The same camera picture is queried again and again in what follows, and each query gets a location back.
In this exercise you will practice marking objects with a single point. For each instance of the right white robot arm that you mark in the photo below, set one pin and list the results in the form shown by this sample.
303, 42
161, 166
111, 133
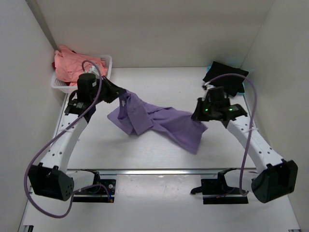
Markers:
274, 177

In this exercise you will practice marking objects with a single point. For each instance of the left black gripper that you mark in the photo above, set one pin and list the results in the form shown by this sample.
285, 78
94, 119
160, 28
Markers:
116, 91

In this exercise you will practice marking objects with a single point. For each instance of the aluminium rail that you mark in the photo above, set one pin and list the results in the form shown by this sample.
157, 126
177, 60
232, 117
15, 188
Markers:
152, 171

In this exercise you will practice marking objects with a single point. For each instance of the white plastic basket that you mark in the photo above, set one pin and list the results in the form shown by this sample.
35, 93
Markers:
66, 88

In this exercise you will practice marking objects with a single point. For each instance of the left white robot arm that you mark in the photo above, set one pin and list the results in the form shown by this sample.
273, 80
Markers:
49, 178

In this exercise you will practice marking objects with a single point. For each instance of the salmon pink t shirt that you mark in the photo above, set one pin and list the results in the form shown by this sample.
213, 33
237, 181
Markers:
69, 65

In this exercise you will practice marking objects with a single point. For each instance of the purple t shirt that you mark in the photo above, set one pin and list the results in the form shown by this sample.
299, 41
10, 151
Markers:
134, 116

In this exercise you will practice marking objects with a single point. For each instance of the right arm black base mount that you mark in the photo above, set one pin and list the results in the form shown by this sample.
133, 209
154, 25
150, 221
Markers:
215, 191

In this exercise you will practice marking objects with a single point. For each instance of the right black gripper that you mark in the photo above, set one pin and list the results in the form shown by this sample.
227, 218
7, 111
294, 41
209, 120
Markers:
197, 115

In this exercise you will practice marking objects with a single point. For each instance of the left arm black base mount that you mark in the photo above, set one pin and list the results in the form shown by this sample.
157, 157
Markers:
92, 187

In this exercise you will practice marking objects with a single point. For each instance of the folded black t shirt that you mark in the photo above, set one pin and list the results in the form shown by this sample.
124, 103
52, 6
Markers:
233, 85

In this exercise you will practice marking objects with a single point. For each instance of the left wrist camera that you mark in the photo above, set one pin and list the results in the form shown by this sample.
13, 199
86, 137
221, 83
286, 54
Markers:
93, 70

